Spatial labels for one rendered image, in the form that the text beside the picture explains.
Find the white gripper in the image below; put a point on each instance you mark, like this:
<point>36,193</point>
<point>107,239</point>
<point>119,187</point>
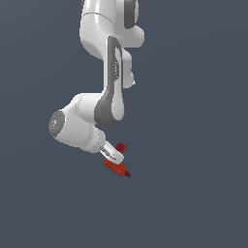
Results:
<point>98,139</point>

